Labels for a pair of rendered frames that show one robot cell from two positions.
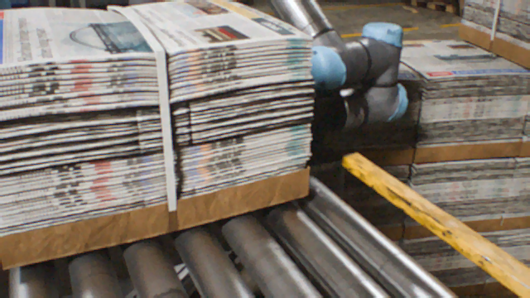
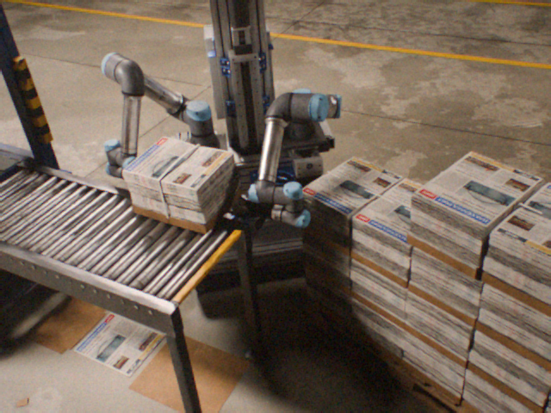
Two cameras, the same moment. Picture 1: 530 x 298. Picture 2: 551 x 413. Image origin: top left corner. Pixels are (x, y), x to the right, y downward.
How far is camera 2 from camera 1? 209 cm
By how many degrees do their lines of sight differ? 49
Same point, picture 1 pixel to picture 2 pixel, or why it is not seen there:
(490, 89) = (384, 241)
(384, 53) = (282, 198)
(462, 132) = (373, 255)
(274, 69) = (187, 194)
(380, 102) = (287, 217)
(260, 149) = (188, 213)
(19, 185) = (135, 195)
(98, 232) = (151, 214)
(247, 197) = (187, 224)
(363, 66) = (269, 200)
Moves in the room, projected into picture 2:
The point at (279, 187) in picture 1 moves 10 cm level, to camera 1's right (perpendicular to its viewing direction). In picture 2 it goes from (196, 227) to (208, 238)
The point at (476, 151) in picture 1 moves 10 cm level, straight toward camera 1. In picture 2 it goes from (381, 271) to (358, 275)
